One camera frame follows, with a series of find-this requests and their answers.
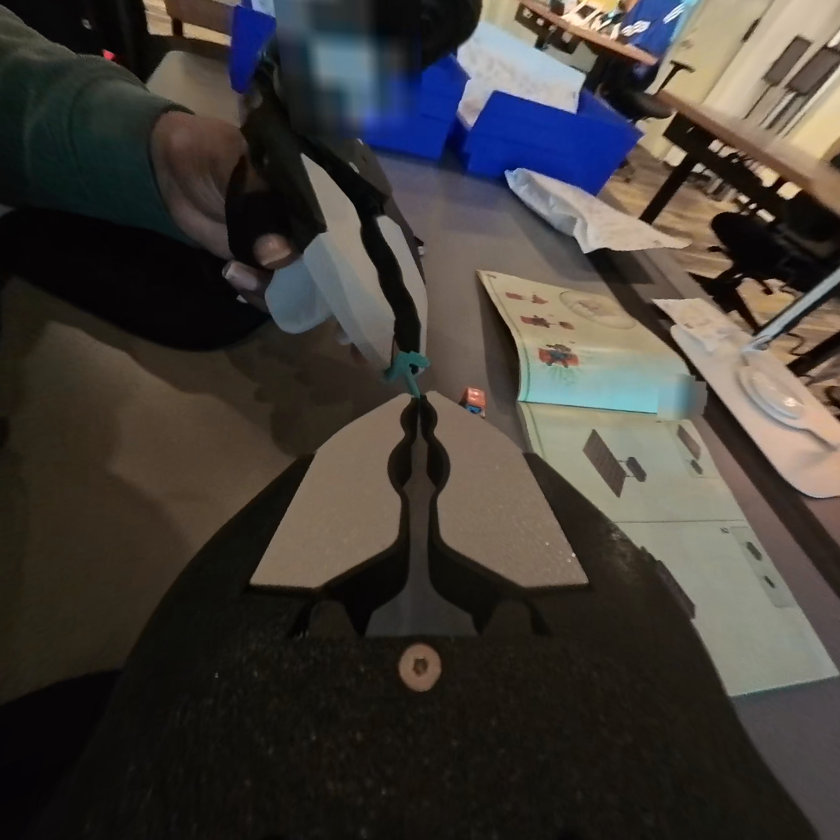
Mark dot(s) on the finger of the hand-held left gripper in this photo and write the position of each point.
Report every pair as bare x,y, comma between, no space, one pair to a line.
391,276
344,263

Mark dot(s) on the blue plastic bin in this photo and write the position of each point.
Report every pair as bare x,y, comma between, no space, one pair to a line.
551,138
394,99

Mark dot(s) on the orange pumpkin face brick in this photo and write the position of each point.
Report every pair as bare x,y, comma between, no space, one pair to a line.
474,398

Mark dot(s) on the black office chair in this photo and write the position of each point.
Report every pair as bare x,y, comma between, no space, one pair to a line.
775,243

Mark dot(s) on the person's left hand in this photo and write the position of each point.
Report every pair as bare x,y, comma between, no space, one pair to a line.
210,184

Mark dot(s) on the white paper leaflet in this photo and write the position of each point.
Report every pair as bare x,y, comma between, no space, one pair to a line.
702,322

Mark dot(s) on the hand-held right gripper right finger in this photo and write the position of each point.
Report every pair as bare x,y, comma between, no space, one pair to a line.
512,525

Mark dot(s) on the white instruction booklet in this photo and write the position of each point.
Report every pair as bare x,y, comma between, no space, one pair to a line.
630,394

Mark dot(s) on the white paper bag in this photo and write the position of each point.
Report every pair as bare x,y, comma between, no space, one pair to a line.
591,210

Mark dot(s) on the teal toy sword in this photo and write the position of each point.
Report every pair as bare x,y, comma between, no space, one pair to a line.
408,370

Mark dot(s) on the wooden table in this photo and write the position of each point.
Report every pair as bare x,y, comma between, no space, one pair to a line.
735,138
584,29

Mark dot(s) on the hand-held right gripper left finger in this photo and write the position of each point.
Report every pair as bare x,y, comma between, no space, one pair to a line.
335,525

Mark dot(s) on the person's left forearm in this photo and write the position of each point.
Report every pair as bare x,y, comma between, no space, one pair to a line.
79,118

